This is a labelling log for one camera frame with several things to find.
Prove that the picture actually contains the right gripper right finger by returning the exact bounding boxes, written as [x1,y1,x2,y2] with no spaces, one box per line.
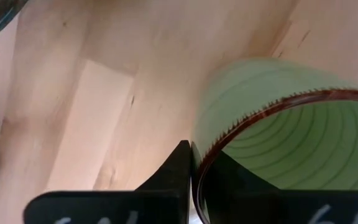
[192,141,358,224]

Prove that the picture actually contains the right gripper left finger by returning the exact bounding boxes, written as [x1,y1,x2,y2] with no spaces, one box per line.
[23,139,193,224]

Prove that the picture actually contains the pale green mug white handle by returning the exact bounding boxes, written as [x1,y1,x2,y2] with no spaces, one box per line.
[193,57,358,224]

